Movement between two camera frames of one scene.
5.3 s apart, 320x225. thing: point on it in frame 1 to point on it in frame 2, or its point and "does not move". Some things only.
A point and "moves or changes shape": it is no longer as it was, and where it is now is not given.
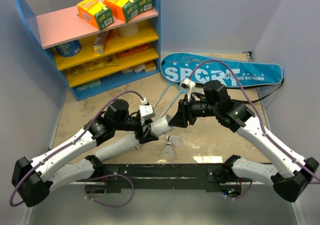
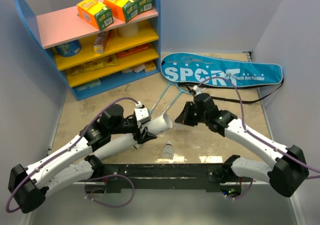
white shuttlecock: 176,140 moves or changes shape
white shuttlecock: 167,152 does not move
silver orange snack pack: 100,42 does not move
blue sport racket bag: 179,66 does not move
